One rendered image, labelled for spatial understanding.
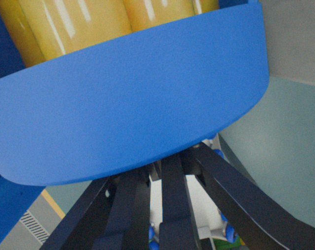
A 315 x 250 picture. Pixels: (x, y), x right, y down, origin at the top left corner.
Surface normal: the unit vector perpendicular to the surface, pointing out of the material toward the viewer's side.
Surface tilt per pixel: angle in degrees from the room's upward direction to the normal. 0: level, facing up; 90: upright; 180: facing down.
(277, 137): 0
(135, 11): 25
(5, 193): 90
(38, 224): 0
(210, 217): 0
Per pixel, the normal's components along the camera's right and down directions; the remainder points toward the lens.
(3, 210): 1.00, -0.07
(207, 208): 0.00, 0.36
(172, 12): 0.33, 0.25
